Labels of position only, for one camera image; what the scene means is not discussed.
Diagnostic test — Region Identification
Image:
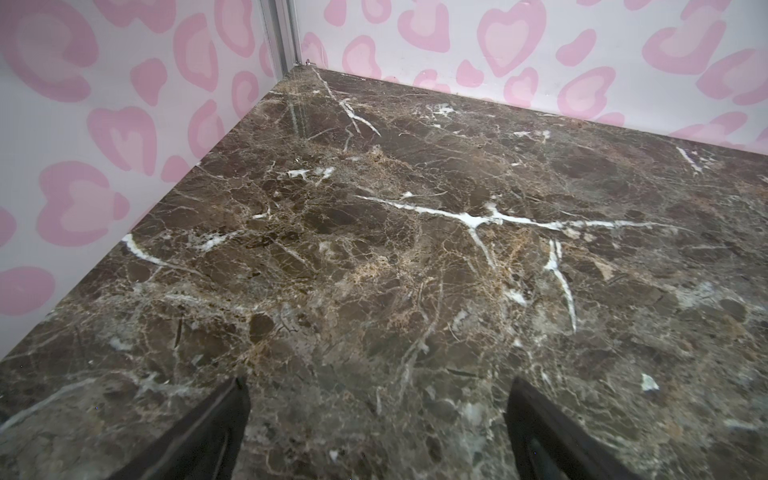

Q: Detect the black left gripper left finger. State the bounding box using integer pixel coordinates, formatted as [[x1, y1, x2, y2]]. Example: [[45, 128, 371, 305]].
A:
[[110, 377, 251, 480]]

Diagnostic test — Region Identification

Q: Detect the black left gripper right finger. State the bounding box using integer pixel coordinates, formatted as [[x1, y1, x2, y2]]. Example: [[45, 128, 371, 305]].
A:
[[505, 377, 639, 480]]

